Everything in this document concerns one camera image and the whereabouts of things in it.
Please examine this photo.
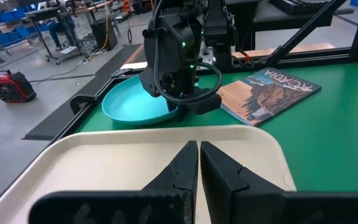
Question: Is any black keyboard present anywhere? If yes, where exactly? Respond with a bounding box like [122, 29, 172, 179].
[268, 0, 332, 15]

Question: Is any black side desk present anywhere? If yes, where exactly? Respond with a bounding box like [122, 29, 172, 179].
[253, 0, 356, 32]

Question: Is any red and black box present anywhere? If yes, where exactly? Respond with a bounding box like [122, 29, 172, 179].
[0, 69, 38, 104]

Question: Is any Acadia picture book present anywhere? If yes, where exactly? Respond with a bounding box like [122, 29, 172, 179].
[216, 67, 323, 128]

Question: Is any black diagonal frame strut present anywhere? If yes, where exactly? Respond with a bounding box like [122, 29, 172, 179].
[265, 0, 347, 68]

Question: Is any black right gripper cable loop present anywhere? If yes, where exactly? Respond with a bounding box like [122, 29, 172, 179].
[152, 0, 223, 105]

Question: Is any green table mat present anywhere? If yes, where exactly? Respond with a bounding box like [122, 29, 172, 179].
[73, 62, 358, 194]

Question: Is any teal plate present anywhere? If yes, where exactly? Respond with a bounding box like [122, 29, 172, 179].
[101, 75, 181, 126]

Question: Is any black orange-striped floor mat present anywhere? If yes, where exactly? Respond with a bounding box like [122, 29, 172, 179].
[94, 43, 145, 75]

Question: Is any person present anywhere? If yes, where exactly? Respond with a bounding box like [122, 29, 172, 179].
[47, 17, 76, 52]

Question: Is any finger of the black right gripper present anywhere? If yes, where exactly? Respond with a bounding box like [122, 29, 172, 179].
[165, 98, 180, 113]
[178, 105, 195, 121]

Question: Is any yellow cable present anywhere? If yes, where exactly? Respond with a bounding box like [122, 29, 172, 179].
[82, 4, 111, 60]

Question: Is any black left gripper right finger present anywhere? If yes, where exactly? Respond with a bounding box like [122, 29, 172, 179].
[200, 141, 287, 224]

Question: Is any black wheeled cart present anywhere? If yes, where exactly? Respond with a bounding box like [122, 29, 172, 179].
[23, 0, 113, 65]

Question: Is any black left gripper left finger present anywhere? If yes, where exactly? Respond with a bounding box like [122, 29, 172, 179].
[141, 140, 199, 224]

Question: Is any beige plastic tray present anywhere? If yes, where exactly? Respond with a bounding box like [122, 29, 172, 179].
[0, 124, 297, 224]

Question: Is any black computer tower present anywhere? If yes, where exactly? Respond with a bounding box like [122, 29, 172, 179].
[90, 18, 119, 51]

